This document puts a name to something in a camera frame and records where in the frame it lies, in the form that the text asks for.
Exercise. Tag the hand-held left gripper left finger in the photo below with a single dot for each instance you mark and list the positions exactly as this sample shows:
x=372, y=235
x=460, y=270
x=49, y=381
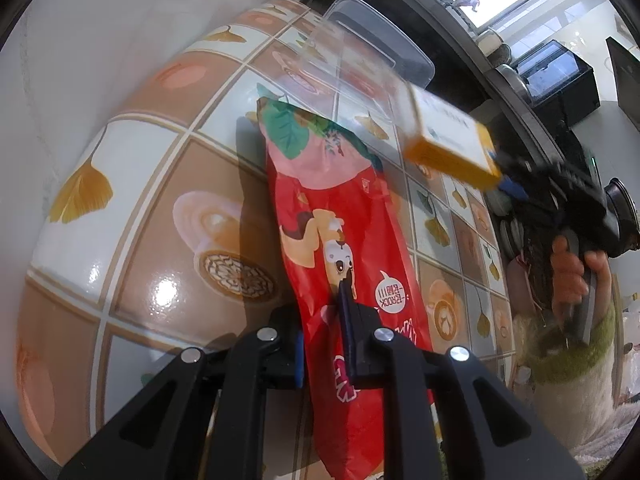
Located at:
x=299, y=360

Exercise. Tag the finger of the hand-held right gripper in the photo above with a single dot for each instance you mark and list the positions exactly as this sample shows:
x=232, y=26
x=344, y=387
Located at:
x=514, y=191
x=510, y=165

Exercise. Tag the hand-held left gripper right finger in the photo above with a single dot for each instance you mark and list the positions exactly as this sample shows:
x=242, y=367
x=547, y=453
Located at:
x=347, y=340

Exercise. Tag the yellow cardboard box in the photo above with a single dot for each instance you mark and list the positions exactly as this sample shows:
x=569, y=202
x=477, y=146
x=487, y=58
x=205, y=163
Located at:
x=450, y=160

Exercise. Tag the red snack bag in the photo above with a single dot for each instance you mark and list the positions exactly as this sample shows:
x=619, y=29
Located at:
x=330, y=185

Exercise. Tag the clear plastic container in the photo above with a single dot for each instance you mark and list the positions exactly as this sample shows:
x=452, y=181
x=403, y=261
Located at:
x=380, y=45

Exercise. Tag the person's right forearm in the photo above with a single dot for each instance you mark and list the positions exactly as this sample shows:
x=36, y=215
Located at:
x=575, y=400

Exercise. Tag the person's right hand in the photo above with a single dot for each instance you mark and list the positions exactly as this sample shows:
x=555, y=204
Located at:
x=567, y=275

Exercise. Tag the metal pot lid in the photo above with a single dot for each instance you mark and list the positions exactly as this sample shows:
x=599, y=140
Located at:
x=512, y=82

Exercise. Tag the black cabinet appliance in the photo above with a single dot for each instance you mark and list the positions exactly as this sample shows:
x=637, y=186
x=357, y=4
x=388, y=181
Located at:
x=555, y=75

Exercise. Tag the white jug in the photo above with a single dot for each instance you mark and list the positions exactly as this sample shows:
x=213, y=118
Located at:
x=489, y=42

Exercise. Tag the patterned glossy tablecloth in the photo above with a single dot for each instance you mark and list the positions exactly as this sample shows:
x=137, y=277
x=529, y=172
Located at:
x=150, y=185

